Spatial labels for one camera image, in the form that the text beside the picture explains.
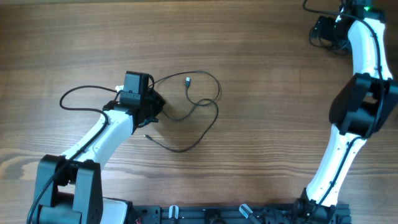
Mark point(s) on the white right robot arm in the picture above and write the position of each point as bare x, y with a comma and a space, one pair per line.
359, 110

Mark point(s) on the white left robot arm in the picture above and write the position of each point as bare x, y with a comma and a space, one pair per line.
68, 187

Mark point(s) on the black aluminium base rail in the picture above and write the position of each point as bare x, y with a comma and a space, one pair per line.
273, 213

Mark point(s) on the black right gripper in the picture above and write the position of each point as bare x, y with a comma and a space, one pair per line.
323, 32

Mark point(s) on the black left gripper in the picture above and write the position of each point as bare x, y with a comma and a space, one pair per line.
158, 101

